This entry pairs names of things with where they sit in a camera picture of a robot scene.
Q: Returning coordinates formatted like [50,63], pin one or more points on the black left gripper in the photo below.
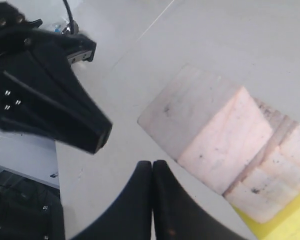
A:
[39,92]

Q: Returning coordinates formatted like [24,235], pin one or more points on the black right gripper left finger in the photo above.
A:
[129,217]

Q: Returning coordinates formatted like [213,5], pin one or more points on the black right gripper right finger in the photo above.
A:
[177,216]

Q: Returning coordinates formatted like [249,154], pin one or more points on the small wooden cube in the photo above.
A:
[209,125]

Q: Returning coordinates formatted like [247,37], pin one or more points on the medium wooden cube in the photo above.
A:
[272,179]

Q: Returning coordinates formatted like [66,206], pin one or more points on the yellow cube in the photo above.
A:
[284,226]

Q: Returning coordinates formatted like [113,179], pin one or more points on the black equipment stand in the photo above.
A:
[29,210]

